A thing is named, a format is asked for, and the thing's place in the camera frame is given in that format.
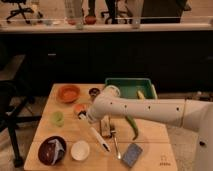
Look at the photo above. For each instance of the green chili pepper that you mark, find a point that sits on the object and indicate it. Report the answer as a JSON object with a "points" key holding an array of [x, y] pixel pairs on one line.
{"points": [[133, 125]]}

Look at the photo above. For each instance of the background office chair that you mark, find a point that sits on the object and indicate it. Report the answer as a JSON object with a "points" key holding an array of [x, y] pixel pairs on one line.
{"points": [[20, 10]]}

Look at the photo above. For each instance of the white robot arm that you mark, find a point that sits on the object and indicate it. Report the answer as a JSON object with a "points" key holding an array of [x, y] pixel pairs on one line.
{"points": [[189, 114]]}

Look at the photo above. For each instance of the yellow corn cob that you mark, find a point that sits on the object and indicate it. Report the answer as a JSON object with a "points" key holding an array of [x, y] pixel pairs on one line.
{"points": [[140, 95]]}

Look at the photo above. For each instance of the black office chair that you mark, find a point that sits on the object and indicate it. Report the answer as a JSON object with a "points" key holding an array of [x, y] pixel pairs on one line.
{"points": [[9, 118]]}

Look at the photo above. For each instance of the wooden block box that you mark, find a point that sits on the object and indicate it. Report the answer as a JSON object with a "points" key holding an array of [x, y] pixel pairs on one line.
{"points": [[105, 127]]}

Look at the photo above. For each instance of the green plastic cup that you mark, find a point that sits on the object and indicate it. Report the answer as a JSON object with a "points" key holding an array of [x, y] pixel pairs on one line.
{"points": [[57, 118]]}

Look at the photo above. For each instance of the white bowl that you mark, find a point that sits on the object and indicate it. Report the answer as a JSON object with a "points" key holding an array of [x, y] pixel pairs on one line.
{"points": [[80, 150]]}

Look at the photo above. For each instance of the green plastic tray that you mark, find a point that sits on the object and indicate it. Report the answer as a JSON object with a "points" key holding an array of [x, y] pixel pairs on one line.
{"points": [[130, 86]]}

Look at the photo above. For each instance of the blue sponge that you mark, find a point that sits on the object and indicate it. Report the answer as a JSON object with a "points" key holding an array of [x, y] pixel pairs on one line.
{"points": [[131, 155]]}

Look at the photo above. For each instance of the orange bowl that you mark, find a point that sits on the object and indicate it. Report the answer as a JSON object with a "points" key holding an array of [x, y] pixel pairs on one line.
{"points": [[68, 93]]}

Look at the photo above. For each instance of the small orange cup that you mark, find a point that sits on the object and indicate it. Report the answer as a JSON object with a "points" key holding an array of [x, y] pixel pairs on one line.
{"points": [[80, 107]]}

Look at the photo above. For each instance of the grey crumpled cloth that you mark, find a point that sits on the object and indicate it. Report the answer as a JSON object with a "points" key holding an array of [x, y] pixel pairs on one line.
{"points": [[58, 150]]}

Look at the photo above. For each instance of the dark red bowl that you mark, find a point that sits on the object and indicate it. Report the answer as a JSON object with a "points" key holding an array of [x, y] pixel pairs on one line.
{"points": [[44, 154]]}

